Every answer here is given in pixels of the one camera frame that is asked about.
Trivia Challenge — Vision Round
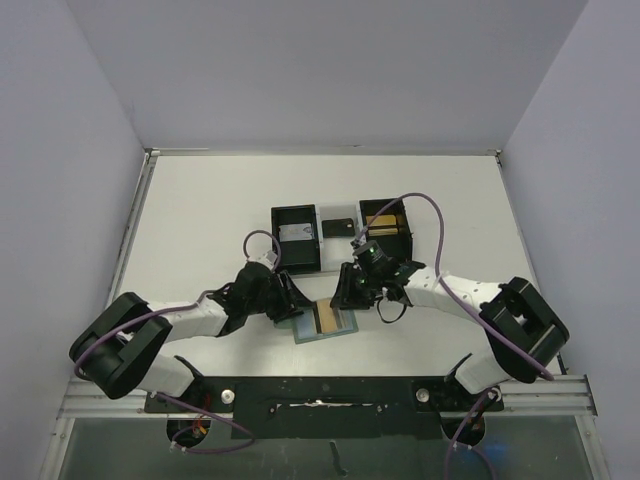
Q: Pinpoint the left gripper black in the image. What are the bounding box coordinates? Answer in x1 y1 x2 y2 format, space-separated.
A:
246 271 312 322

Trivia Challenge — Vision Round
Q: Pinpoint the green card holder wallet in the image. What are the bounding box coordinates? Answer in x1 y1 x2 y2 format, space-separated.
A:
292 299 359 344

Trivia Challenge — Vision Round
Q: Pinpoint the gold striped card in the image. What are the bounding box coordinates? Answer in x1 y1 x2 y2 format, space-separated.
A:
314 299 345 335

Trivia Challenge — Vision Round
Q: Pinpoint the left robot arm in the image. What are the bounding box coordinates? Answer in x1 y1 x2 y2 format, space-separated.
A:
69 262 313 411

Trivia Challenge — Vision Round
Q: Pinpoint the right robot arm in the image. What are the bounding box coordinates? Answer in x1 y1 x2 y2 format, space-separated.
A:
331 241 570 409

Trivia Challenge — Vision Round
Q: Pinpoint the black card in white bin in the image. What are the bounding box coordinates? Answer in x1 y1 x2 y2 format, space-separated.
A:
321 218 355 238

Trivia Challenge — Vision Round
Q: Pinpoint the silver card in left bin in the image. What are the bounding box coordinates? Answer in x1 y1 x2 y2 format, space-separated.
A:
279 223 315 242

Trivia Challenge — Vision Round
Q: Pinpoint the gold credit card in bin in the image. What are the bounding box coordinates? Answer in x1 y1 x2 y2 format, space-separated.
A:
366 214 400 236

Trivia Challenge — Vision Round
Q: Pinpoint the white middle bin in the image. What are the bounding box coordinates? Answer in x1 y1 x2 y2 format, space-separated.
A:
315 201 362 273

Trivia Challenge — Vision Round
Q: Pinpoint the black left bin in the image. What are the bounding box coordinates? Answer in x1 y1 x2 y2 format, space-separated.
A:
271 204 321 275

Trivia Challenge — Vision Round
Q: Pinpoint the black bin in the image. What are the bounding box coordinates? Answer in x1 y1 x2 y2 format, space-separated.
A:
271 204 321 275
359 199 413 262

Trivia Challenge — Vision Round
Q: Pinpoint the black right bin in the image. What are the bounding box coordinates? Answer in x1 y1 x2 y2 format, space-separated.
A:
359 199 413 262

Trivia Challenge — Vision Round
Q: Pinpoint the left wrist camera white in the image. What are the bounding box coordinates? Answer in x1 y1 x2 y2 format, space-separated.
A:
256 251 279 271

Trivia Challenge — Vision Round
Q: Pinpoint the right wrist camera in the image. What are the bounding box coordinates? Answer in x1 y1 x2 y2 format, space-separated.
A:
351 236 367 250

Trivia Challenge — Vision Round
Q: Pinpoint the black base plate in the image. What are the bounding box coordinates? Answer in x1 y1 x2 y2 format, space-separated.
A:
144 376 481 440

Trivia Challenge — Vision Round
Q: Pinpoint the aluminium front rail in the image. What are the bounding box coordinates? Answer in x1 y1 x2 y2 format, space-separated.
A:
57 375 598 419

